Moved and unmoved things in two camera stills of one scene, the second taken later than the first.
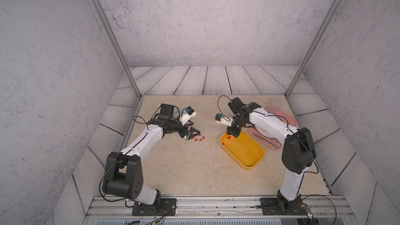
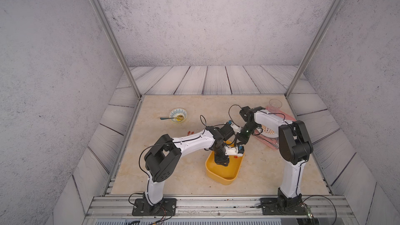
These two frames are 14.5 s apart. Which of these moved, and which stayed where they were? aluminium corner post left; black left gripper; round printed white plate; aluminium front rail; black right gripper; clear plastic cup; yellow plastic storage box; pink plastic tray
Moved: black right gripper; black left gripper; yellow plastic storage box
Stayed: aluminium corner post left; aluminium front rail; pink plastic tray; round printed white plate; clear plastic cup
